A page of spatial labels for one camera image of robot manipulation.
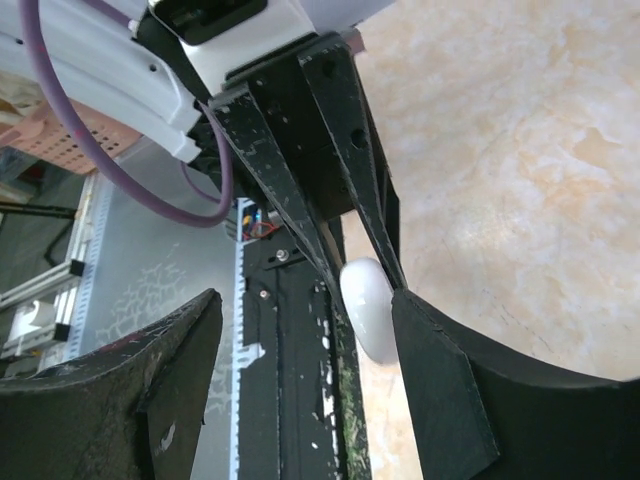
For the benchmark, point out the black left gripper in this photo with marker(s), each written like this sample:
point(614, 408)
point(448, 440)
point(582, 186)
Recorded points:
point(306, 142)

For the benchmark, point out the white earbud charging case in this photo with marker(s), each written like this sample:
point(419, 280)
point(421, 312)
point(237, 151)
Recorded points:
point(367, 297)

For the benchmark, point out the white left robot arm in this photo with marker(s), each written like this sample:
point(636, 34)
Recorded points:
point(86, 51)

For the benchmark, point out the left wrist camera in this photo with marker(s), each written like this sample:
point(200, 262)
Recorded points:
point(204, 41)

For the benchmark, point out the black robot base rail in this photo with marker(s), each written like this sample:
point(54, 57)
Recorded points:
point(296, 403)

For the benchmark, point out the pink plastic basket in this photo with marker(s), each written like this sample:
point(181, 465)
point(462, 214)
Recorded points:
point(43, 136)

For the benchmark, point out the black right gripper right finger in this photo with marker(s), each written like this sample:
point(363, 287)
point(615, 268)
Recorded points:
point(481, 410)

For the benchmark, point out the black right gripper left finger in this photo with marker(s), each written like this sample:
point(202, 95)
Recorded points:
point(132, 409)

